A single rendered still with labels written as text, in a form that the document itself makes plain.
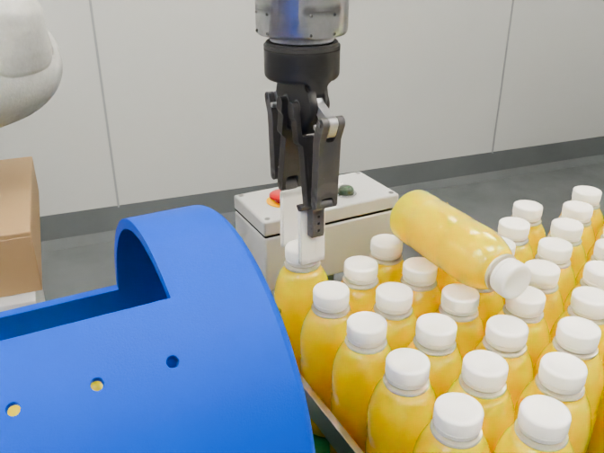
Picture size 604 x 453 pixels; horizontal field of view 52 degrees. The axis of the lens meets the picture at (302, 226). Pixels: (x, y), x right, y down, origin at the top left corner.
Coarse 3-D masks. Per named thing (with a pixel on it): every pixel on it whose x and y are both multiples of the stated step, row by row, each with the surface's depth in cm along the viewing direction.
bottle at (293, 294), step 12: (288, 264) 71; (288, 276) 70; (300, 276) 70; (312, 276) 70; (324, 276) 71; (276, 288) 72; (288, 288) 70; (300, 288) 70; (312, 288) 70; (276, 300) 72; (288, 300) 70; (300, 300) 70; (312, 300) 70; (288, 312) 71; (300, 312) 70; (288, 324) 72; (300, 324) 71
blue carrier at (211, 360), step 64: (128, 256) 56; (192, 256) 41; (0, 320) 54; (64, 320) 57; (128, 320) 36; (192, 320) 37; (256, 320) 39; (0, 384) 33; (64, 384) 34; (128, 384) 35; (192, 384) 36; (256, 384) 37; (0, 448) 32; (64, 448) 33; (128, 448) 34; (192, 448) 35; (256, 448) 37
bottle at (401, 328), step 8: (376, 312) 66; (408, 312) 66; (392, 320) 65; (400, 320) 65; (408, 320) 65; (416, 320) 66; (392, 328) 65; (400, 328) 65; (408, 328) 65; (392, 336) 65; (400, 336) 65; (408, 336) 65; (392, 344) 65; (400, 344) 65
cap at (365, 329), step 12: (360, 312) 62; (372, 312) 62; (348, 324) 60; (360, 324) 60; (372, 324) 60; (384, 324) 60; (348, 336) 61; (360, 336) 59; (372, 336) 59; (384, 336) 60
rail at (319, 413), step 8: (304, 384) 67; (312, 392) 66; (312, 400) 65; (320, 400) 65; (312, 408) 66; (320, 408) 64; (328, 408) 64; (312, 416) 66; (320, 416) 64; (328, 416) 63; (320, 424) 65; (328, 424) 63; (336, 424) 62; (328, 432) 63; (336, 432) 61; (344, 432) 61; (328, 440) 63; (336, 440) 62; (344, 440) 60; (352, 440) 60; (336, 448) 62; (344, 448) 60; (352, 448) 59
